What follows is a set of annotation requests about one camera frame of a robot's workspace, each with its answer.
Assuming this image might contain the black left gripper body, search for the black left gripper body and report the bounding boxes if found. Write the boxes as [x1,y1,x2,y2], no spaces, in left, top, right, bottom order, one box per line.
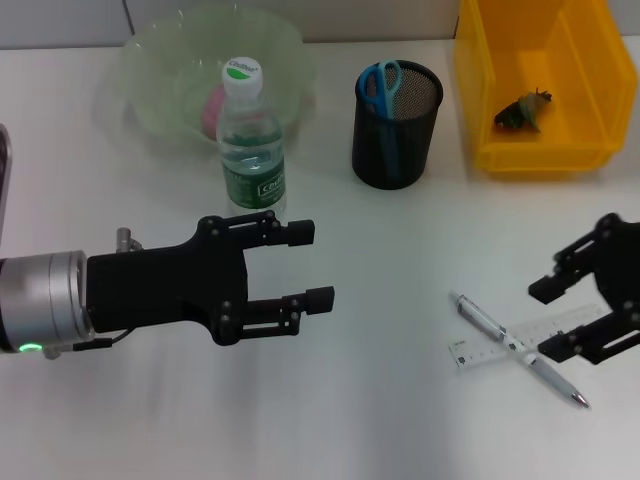
[85,215,251,347]

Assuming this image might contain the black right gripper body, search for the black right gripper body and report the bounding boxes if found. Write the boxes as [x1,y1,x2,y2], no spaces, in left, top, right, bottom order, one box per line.
[591,212,640,322]

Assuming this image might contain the clear plastic ruler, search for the clear plastic ruler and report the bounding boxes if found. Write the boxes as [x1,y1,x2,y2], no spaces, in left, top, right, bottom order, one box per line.
[448,302,609,372]

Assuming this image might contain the clear water bottle green label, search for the clear water bottle green label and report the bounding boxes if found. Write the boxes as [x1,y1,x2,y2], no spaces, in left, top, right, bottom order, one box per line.
[215,55,288,225]

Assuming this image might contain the pink toy peach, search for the pink toy peach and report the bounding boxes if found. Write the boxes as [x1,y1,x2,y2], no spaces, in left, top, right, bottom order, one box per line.
[201,84,229,144]

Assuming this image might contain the blue sheathed scissors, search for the blue sheathed scissors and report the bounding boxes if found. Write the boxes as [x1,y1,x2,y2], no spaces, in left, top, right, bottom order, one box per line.
[360,59,404,179]

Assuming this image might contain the green plastic wrapper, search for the green plastic wrapper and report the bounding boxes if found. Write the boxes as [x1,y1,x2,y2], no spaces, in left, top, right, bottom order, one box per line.
[493,87,555,133]

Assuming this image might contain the silver white ballpoint pen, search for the silver white ballpoint pen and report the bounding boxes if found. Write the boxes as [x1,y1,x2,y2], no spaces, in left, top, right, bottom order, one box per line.
[452,292,592,410]

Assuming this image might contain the black mesh pen cup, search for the black mesh pen cup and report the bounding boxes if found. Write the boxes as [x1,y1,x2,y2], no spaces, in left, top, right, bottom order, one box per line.
[352,59,446,191]

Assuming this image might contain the translucent green fruit bowl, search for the translucent green fruit bowl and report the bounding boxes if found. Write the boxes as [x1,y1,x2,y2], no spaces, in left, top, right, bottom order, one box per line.
[122,4,319,157]

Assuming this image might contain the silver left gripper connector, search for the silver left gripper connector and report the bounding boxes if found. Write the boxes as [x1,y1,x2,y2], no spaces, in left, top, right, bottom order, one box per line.
[115,227,146,254]

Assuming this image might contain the yellow plastic storage bin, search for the yellow plastic storage bin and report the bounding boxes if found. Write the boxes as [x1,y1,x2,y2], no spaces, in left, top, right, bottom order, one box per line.
[452,0,640,174]

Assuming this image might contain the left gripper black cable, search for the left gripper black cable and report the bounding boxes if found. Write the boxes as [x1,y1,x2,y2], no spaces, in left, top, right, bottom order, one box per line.
[42,330,134,361]

